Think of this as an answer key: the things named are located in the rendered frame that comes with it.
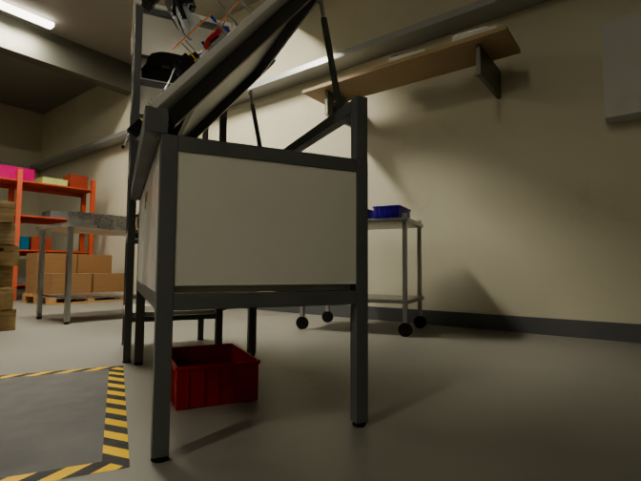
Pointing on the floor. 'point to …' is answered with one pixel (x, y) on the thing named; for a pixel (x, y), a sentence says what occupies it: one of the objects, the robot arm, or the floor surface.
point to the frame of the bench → (164, 295)
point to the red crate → (213, 376)
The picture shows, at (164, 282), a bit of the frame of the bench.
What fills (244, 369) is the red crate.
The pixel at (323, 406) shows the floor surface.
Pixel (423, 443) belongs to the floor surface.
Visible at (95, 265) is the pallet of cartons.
